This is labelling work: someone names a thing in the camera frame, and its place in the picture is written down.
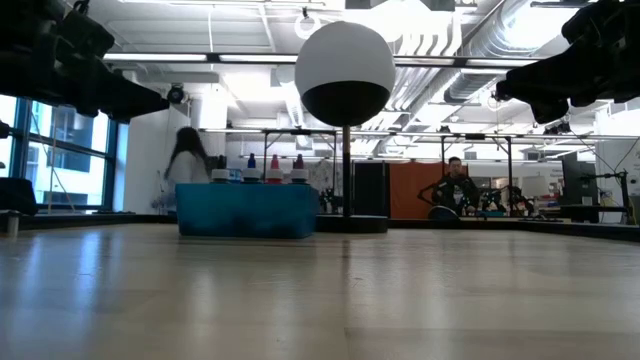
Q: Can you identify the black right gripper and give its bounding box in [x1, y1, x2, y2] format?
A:
[494, 0, 640, 126]

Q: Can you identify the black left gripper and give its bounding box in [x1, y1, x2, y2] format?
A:
[0, 9, 172, 124]

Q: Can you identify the red-tipped food coloring bottle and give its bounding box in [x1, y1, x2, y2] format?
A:
[265, 153, 285, 185]

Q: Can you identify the black-tipped food coloring bottle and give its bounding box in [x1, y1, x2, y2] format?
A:
[210, 154, 231, 185]

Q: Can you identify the blue-tipped food coloring bottle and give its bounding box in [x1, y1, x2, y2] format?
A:
[241, 152, 262, 185]

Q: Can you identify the black ceiling spotlight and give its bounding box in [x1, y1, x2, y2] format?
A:
[166, 83, 190, 106]

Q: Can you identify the person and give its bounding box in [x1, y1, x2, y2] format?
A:
[152, 126, 211, 211]
[430, 156, 480, 219]

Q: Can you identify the tall black monitor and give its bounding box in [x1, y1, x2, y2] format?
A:
[561, 151, 600, 206]

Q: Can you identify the black boom stand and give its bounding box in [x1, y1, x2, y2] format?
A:
[579, 169, 630, 207]

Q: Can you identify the black bulky seat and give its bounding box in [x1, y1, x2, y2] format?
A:
[0, 177, 40, 217]

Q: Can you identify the teal storage box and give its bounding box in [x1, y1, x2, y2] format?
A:
[174, 182, 321, 240]

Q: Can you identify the black rounded object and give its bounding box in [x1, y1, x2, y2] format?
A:
[428, 204, 461, 221]

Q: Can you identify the orange partition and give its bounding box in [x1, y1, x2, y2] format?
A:
[388, 162, 449, 220]

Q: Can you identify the white black sphere on stand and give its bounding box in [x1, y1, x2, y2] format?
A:
[293, 19, 397, 235]

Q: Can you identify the black panel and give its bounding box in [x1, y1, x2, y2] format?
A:
[353, 160, 390, 217]

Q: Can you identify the ceiling light rail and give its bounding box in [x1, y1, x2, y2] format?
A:
[102, 51, 544, 71]

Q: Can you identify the silver ventilation duct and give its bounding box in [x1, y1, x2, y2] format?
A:
[442, 0, 566, 104]

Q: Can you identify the dark window frame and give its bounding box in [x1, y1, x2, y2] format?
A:
[0, 94, 124, 214]

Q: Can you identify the black metal gantry frame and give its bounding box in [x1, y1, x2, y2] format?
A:
[262, 128, 515, 216]

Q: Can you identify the black table edge rail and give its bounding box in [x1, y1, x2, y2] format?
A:
[0, 213, 640, 244]

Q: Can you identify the short grey post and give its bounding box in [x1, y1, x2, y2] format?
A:
[5, 209, 21, 239]

